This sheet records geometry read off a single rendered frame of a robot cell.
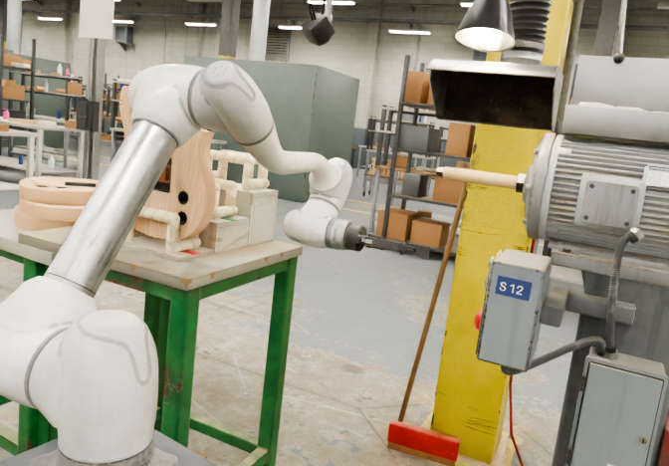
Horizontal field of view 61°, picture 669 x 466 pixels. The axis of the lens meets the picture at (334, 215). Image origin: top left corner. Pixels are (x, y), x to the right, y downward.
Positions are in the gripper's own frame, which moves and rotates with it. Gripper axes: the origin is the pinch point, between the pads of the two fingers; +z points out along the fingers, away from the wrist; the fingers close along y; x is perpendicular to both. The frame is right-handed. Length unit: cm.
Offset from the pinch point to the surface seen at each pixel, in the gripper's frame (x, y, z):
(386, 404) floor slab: -85, -123, -35
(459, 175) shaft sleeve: 20.9, 10.1, 10.0
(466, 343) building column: -38, -89, 3
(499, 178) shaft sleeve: 21.6, 10.1, 19.7
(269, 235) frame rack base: -6, -12, -54
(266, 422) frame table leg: -69, -20, -47
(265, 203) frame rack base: 5, -6, -54
